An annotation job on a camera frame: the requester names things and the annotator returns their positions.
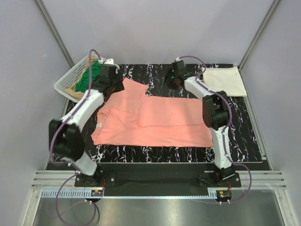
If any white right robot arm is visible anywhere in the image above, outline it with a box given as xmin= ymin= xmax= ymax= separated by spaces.
xmin=164 ymin=60 xmax=235 ymax=187

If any aluminium frame rail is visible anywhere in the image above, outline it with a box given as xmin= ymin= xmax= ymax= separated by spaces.
xmin=32 ymin=170 xmax=286 ymax=199

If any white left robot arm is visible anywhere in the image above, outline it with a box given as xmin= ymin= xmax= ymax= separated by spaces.
xmin=49 ymin=59 xmax=124 ymax=186

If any right controller board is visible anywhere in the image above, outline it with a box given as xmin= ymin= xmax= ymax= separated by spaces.
xmin=217 ymin=190 xmax=232 ymax=198

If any salmon pink t shirt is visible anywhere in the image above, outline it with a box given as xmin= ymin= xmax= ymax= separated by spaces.
xmin=91 ymin=78 xmax=213 ymax=147

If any green t shirt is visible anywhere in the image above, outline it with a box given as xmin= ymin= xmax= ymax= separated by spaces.
xmin=75 ymin=61 xmax=102 ymax=93

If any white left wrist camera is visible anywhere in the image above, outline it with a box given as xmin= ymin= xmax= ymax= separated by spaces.
xmin=98 ymin=58 xmax=120 ymax=73

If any controller board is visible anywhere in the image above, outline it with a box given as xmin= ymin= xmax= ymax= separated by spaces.
xmin=217 ymin=190 xmax=232 ymax=198
xmin=91 ymin=189 xmax=103 ymax=197

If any beige t shirt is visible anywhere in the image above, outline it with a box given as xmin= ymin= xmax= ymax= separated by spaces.
xmin=64 ymin=55 xmax=99 ymax=100

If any folded white t shirt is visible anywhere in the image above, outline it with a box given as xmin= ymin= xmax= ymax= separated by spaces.
xmin=203 ymin=67 xmax=247 ymax=97

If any white plastic laundry basket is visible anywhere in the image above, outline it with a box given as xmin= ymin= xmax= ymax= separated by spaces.
xmin=54 ymin=54 xmax=108 ymax=105

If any left controller board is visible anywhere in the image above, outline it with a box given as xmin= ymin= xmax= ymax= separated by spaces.
xmin=91 ymin=189 xmax=103 ymax=197

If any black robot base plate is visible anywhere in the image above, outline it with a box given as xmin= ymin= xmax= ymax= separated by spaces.
xmin=74 ymin=163 xmax=241 ymax=198

